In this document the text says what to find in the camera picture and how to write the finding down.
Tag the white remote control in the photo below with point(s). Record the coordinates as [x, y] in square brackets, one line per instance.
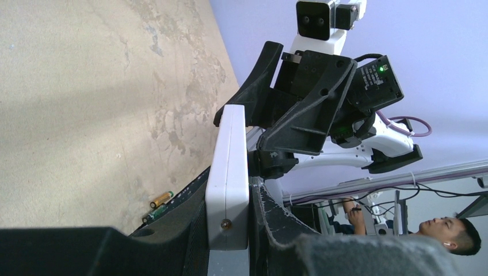
[227, 191]

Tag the person in background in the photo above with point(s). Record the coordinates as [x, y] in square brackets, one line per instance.
[458, 235]

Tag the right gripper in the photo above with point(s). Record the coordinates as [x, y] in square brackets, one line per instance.
[338, 99]

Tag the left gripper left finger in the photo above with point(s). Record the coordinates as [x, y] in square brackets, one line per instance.
[174, 244]

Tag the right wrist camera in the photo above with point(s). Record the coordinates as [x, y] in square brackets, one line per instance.
[323, 25]

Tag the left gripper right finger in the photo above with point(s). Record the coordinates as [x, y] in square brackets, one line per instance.
[280, 244]

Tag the green battery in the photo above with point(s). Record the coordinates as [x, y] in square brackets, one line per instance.
[154, 214]

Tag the gold battery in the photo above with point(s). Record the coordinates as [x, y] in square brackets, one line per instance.
[161, 199]

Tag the aluminium frame rail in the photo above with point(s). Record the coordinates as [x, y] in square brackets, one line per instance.
[447, 173]

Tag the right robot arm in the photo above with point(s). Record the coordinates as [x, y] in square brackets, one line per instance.
[392, 147]

